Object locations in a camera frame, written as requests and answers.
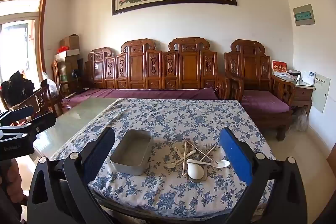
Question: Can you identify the clear plastic bag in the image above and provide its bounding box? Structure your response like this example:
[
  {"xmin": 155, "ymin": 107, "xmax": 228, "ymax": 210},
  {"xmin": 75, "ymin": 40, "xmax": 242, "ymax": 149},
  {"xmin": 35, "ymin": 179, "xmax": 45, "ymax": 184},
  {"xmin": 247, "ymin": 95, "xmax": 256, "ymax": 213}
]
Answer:
[{"xmin": 42, "ymin": 78, "xmax": 58, "ymax": 98}]

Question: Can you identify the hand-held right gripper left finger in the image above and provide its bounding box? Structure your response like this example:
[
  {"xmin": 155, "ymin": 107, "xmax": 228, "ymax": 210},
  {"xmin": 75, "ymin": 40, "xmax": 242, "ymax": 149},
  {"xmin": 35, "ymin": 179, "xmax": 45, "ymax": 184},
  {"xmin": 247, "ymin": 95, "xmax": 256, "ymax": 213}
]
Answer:
[{"xmin": 26, "ymin": 126, "xmax": 116, "ymax": 224}]

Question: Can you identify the blue floral tablecloth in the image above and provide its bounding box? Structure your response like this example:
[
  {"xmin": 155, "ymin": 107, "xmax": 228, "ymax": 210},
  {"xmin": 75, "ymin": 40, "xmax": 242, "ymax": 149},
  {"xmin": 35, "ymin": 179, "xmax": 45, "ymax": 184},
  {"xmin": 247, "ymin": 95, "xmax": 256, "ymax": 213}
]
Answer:
[{"xmin": 50, "ymin": 98, "xmax": 276, "ymax": 219}]

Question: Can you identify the long purple sofa cushion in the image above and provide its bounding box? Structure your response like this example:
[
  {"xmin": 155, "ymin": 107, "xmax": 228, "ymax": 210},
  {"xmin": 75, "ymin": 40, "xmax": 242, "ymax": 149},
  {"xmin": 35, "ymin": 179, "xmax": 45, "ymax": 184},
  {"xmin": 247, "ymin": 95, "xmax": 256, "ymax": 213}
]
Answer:
[{"xmin": 62, "ymin": 88, "xmax": 218, "ymax": 109}]

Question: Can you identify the white plastic fork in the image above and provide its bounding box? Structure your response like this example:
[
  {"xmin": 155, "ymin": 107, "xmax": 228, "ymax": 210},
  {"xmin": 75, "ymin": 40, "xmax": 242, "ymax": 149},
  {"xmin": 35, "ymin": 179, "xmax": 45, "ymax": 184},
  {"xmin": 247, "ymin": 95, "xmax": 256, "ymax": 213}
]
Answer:
[{"xmin": 165, "ymin": 150, "xmax": 197, "ymax": 169}]

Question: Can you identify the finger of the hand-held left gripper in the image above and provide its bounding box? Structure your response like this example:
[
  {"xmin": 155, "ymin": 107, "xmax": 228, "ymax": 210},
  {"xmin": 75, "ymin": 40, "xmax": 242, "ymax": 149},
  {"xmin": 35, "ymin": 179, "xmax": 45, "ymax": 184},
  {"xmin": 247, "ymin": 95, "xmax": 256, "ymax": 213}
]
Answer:
[
  {"xmin": 0, "ymin": 114, "xmax": 57, "ymax": 142},
  {"xmin": 0, "ymin": 105, "xmax": 35, "ymax": 127}
]

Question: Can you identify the wooden chopstick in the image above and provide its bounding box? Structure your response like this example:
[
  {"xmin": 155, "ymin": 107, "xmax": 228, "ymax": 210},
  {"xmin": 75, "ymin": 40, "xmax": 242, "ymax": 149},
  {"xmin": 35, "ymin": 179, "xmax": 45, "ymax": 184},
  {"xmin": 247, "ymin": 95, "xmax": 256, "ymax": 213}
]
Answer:
[
  {"xmin": 182, "ymin": 140, "xmax": 188, "ymax": 176},
  {"xmin": 183, "ymin": 139, "xmax": 219, "ymax": 164},
  {"xmin": 185, "ymin": 146, "xmax": 216, "ymax": 176}
]

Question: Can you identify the wooden chair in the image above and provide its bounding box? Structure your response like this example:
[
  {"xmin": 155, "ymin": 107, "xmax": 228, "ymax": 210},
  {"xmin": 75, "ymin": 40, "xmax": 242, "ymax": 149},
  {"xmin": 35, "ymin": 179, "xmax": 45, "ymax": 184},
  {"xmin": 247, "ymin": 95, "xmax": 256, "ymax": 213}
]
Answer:
[{"xmin": 10, "ymin": 80, "xmax": 61, "ymax": 122}]

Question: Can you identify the white wall panel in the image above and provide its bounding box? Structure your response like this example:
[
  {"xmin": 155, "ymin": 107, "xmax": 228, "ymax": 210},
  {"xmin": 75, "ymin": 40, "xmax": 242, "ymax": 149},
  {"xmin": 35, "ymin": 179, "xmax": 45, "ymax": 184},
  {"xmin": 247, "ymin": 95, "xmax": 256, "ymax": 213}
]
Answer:
[{"xmin": 314, "ymin": 72, "xmax": 331, "ymax": 113}]

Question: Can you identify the rectangular metal container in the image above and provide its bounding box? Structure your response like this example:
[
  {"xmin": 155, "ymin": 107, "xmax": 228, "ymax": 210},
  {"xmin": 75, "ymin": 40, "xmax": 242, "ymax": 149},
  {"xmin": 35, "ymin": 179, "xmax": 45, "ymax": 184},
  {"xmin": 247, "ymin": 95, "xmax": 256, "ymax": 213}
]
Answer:
[{"xmin": 110, "ymin": 130, "xmax": 154, "ymax": 176}]

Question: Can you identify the open cardboard box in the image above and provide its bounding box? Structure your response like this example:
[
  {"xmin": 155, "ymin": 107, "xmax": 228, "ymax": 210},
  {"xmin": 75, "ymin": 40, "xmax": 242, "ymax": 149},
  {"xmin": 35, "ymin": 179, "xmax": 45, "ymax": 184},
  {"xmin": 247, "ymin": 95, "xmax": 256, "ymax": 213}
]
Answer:
[{"xmin": 59, "ymin": 34, "xmax": 80, "ymax": 51}]

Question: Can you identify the carved wooden armchair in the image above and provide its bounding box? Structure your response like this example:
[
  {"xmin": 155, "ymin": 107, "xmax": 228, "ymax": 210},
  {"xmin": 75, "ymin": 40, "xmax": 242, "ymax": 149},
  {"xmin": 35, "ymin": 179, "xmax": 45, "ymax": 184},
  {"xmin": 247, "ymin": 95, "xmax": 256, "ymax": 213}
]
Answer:
[{"xmin": 224, "ymin": 39, "xmax": 296, "ymax": 141}]

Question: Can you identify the person's left hand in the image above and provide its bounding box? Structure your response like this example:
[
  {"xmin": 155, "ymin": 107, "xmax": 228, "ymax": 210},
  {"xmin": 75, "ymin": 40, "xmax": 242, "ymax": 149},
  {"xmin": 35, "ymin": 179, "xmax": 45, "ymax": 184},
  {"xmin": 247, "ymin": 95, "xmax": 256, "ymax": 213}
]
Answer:
[{"xmin": 0, "ymin": 158, "xmax": 23, "ymax": 203}]

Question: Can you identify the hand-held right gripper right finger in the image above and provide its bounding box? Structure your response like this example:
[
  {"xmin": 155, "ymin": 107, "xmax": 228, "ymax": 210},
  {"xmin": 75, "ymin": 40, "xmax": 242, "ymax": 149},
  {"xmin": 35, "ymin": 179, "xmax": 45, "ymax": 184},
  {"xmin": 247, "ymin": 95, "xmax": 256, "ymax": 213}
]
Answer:
[{"xmin": 219, "ymin": 126, "xmax": 307, "ymax": 224}]

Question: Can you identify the white flat box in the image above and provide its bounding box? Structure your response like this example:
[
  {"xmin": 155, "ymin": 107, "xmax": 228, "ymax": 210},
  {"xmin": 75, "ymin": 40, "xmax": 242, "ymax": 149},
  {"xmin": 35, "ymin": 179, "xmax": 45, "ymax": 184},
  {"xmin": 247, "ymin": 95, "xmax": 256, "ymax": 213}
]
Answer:
[{"xmin": 54, "ymin": 50, "xmax": 80, "ymax": 60}]

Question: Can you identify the black desk lamp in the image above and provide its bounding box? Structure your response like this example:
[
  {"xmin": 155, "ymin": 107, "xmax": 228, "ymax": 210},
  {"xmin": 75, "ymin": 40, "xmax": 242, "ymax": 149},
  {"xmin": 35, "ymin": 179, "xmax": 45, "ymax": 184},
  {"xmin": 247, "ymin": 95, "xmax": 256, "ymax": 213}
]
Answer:
[{"xmin": 72, "ymin": 69, "xmax": 84, "ymax": 94}]

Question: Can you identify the red card sign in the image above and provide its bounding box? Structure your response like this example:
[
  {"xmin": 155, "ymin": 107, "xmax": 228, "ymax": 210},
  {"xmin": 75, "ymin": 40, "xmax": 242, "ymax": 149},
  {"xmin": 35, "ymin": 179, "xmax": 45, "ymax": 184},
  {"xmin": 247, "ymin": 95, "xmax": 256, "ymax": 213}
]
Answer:
[{"xmin": 272, "ymin": 60, "xmax": 288, "ymax": 75}]

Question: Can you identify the wooden side table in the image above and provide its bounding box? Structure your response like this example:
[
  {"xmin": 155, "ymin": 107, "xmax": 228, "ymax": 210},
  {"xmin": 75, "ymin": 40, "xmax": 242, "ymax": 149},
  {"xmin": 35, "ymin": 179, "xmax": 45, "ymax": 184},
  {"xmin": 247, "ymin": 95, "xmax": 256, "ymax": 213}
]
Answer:
[{"xmin": 273, "ymin": 74, "xmax": 315, "ymax": 117}]

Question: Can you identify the tall brown cardboard box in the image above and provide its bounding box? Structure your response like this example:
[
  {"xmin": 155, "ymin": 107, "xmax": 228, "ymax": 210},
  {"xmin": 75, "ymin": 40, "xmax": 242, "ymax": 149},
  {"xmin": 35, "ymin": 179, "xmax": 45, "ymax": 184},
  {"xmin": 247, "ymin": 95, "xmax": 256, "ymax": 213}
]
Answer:
[{"xmin": 56, "ymin": 57, "xmax": 79, "ymax": 90}]

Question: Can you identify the carved wooden sofa bench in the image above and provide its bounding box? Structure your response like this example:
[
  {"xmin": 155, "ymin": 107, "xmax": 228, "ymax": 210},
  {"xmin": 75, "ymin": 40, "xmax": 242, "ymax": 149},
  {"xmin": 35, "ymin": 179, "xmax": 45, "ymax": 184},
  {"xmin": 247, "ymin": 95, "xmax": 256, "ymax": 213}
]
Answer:
[{"xmin": 83, "ymin": 38, "xmax": 231, "ymax": 101}]

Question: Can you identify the white ceramic soup spoon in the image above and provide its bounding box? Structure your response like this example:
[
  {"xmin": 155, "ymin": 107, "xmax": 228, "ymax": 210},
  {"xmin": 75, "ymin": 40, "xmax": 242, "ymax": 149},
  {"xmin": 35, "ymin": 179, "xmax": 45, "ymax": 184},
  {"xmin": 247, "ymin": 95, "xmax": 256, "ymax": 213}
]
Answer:
[{"xmin": 186, "ymin": 162, "xmax": 204, "ymax": 180}]

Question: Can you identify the black cloth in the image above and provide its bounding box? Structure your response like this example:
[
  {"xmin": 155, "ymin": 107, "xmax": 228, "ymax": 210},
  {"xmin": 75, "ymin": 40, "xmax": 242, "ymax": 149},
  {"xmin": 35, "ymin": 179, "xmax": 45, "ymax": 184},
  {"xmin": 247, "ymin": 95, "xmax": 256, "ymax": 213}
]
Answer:
[{"xmin": 1, "ymin": 71, "xmax": 34, "ymax": 106}]

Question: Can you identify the white plastic bag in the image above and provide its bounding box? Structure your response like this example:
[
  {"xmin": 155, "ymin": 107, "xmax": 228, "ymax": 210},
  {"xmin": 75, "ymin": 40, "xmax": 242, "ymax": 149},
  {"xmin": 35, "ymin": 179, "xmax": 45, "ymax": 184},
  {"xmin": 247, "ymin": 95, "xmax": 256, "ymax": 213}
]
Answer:
[{"xmin": 291, "ymin": 107, "xmax": 307, "ymax": 132}]

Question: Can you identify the wooden window frame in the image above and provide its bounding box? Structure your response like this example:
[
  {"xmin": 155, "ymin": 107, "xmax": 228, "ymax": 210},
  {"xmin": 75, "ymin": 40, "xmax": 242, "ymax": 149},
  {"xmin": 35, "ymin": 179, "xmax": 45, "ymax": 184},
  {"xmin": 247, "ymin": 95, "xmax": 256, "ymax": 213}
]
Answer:
[{"xmin": 0, "ymin": 0, "xmax": 48, "ymax": 83}]

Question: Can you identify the grey wall panel box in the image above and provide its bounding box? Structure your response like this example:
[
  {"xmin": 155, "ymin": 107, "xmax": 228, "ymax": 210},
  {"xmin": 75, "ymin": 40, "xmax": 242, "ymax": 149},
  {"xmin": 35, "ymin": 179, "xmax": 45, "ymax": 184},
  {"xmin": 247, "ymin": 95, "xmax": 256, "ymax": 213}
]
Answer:
[{"xmin": 293, "ymin": 4, "xmax": 315, "ymax": 26}]

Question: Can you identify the purple armchair cushion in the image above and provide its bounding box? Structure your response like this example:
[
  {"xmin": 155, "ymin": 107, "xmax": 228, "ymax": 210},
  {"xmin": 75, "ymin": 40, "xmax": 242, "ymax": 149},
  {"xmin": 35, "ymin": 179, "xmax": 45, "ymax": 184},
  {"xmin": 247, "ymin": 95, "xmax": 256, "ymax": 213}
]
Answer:
[{"xmin": 241, "ymin": 90, "xmax": 290, "ymax": 114}]

